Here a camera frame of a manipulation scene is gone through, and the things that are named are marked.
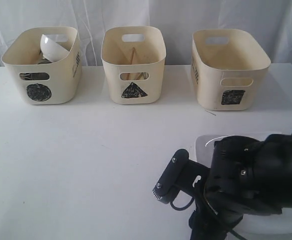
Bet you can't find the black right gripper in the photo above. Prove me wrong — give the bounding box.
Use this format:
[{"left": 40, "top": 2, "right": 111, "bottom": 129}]
[{"left": 189, "top": 133, "right": 292, "bottom": 240}]

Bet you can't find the wooden chopstick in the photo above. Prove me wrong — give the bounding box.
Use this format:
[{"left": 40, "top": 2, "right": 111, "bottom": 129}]
[
  {"left": 124, "top": 72, "right": 149, "bottom": 81},
  {"left": 129, "top": 47, "right": 136, "bottom": 65}
]

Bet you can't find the white ceramic bowl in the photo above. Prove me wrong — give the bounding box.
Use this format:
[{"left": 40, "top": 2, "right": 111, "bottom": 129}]
[{"left": 40, "top": 34, "right": 69, "bottom": 63}]

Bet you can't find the stainless steel bowl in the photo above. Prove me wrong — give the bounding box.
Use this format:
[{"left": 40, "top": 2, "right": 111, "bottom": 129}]
[{"left": 19, "top": 72, "right": 50, "bottom": 81}]

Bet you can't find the steel mug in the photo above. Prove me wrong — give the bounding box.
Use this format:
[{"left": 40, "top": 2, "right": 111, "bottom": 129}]
[{"left": 36, "top": 57, "right": 51, "bottom": 65}]

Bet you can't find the white square plate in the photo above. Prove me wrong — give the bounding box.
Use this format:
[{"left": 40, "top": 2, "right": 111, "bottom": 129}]
[{"left": 195, "top": 134, "right": 281, "bottom": 235}]

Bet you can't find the cream bin with square mark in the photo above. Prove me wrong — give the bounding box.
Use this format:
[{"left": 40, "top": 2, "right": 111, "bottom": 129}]
[{"left": 191, "top": 28, "right": 271, "bottom": 111}]

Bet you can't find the white curtain backdrop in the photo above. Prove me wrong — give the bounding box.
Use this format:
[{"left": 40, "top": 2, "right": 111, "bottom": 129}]
[{"left": 0, "top": 0, "right": 292, "bottom": 66}]

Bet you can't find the cream bin with triangle mark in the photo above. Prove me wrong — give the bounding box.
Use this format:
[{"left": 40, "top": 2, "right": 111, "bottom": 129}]
[{"left": 101, "top": 26, "right": 166, "bottom": 105}]

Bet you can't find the cream bin with circle mark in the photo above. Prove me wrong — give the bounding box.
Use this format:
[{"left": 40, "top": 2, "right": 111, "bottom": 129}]
[{"left": 1, "top": 26, "right": 81, "bottom": 105}]

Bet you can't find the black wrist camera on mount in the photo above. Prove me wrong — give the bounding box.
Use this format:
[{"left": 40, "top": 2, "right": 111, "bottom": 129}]
[{"left": 152, "top": 148, "right": 210, "bottom": 204}]

